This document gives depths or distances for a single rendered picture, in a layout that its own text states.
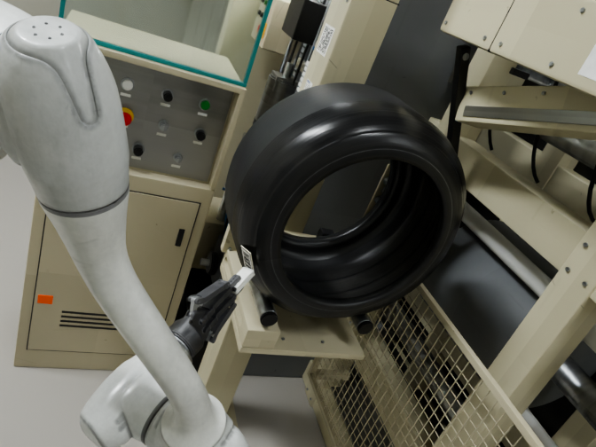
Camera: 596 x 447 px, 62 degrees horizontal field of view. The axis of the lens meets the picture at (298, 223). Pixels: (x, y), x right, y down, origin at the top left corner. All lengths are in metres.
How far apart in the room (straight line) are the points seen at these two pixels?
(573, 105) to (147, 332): 0.97
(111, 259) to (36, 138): 0.20
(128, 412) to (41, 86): 0.58
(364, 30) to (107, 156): 0.95
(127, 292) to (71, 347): 1.47
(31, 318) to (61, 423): 0.39
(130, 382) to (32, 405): 1.22
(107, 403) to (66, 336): 1.20
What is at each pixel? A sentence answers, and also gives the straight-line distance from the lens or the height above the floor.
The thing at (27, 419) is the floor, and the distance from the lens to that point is 2.09.
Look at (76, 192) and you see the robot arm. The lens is 0.56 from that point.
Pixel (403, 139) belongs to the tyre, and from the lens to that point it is 1.07.
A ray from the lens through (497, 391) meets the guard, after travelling 1.27.
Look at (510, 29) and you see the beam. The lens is 1.24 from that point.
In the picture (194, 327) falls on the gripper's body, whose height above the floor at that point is 1.00.
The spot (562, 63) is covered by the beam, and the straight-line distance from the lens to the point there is 1.10.
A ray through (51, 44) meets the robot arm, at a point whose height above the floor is 1.52.
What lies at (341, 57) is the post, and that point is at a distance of 1.37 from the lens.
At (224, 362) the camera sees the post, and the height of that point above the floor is 0.37.
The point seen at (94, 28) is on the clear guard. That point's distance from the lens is 1.58.
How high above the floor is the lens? 1.65
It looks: 26 degrees down
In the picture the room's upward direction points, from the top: 22 degrees clockwise
